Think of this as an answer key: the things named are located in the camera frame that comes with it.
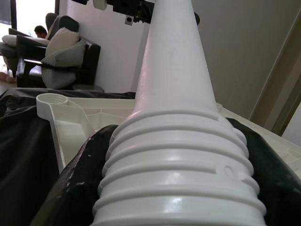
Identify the smooth grey cushion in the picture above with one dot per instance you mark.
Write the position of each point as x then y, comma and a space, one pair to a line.
68, 56

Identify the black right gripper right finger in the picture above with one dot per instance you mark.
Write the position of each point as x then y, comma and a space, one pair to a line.
277, 188

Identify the white plastic table top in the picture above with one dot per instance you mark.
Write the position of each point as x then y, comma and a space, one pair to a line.
77, 110

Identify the dark haired person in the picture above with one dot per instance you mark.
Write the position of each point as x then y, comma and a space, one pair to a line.
40, 31

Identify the black table cloth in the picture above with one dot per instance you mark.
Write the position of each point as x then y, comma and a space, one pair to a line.
23, 153

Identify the white cushion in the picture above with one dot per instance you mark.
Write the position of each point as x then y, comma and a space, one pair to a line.
18, 40

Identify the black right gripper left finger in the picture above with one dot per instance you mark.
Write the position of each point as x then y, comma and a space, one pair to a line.
70, 183

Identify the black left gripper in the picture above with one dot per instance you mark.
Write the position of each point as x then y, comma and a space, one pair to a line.
122, 7

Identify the grey fabric armchair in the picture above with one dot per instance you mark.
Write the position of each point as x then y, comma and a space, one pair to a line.
9, 50

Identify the grey knitted cushion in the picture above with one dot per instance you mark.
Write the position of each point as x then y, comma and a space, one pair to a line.
58, 78

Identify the wooden door frame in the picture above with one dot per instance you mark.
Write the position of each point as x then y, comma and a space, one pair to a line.
282, 82

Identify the white plastic table leg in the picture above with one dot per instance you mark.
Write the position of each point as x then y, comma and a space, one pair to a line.
174, 94

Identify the cream cushion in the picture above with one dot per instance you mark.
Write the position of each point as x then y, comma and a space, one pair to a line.
62, 40

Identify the black leather armchair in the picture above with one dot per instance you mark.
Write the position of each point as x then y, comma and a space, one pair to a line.
91, 63

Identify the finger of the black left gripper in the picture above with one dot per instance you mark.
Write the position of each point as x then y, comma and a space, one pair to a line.
197, 18

